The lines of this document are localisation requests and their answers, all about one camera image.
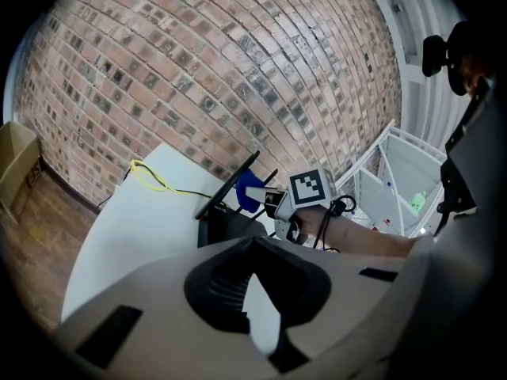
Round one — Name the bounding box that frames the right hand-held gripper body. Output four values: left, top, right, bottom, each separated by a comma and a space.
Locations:
265, 167, 338, 242

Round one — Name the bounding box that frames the blue cloth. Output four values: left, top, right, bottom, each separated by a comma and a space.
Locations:
234, 169, 265, 213

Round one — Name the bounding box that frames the open cardboard box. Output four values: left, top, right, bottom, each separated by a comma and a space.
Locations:
0, 121, 43, 225

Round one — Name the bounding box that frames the black power cable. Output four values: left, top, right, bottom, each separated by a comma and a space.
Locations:
97, 163, 135, 210

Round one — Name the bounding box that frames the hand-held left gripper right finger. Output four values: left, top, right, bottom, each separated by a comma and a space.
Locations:
253, 237, 409, 380

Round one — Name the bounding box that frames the yellow cable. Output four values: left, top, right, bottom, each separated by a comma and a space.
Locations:
130, 158, 213, 200

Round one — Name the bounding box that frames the person's right forearm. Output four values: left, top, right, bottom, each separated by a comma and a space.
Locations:
295, 206, 421, 259

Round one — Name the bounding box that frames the green bottle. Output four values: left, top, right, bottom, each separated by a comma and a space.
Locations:
410, 191, 429, 215

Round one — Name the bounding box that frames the black router with antennas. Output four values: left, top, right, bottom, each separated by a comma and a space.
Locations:
193, 150, 279, 249

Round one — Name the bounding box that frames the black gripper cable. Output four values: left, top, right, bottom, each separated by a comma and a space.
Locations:
312, 195, 357, 253

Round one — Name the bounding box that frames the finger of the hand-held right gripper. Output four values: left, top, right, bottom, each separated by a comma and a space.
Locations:
244, 186, 288, 205

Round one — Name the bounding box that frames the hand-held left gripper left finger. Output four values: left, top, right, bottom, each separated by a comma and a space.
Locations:
55, 237, 274, 380

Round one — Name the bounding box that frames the person's light shirt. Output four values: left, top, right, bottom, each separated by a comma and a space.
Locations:
403, 81, 507, 363

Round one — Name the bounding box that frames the white metal shelf rack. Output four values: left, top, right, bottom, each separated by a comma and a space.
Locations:
334, 119, 448, 239

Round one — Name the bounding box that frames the black head-mounted camera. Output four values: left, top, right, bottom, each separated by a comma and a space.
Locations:
421, 21, 482, 97

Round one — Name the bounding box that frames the black chest mount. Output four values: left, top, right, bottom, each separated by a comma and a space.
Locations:
434, 75, 498, 237

